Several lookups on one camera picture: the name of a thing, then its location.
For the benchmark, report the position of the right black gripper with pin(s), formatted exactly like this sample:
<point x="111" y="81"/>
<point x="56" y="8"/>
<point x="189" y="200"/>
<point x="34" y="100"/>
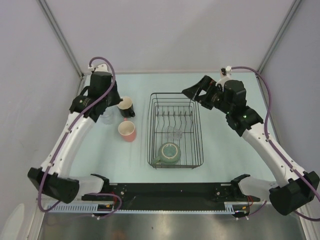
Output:
<point x="207" y="84"/>

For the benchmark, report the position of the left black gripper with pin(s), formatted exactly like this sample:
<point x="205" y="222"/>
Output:
<point x="117" y="98"/>

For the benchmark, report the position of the dark wire dish rack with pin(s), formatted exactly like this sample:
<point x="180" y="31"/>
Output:
<point x="176" y="110"/>

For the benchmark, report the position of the clear faceted glass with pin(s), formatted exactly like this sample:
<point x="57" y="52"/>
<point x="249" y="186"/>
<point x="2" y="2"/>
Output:
<point x="108" y="116"/>
<point x="174" y="134"/>

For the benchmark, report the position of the black ceramic mug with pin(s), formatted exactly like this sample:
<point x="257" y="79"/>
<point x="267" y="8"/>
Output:
<point x="126" y="107"/>

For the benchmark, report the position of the pink ceramic mug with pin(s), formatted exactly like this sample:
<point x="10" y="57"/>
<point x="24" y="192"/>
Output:
<point x="127" y="130"/>

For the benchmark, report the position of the green glazed ceramic mug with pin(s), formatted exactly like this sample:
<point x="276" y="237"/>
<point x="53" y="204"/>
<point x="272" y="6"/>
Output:
<point x="169" y="153"/>

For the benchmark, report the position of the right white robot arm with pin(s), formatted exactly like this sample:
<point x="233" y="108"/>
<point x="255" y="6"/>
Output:
<point x="293" y="186"/>

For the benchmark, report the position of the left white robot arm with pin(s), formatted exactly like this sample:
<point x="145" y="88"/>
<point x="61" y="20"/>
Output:
<point x="53" y="178"/>

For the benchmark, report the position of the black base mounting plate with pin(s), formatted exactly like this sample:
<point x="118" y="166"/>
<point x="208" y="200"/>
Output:
<point x="190" y="196"/>

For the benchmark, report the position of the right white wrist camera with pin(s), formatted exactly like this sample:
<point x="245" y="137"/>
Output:
<point x="225" y="75"/>

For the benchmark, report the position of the white slotted cable duct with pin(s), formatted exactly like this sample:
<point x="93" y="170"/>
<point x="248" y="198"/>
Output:
<point x="96" y="208"/>

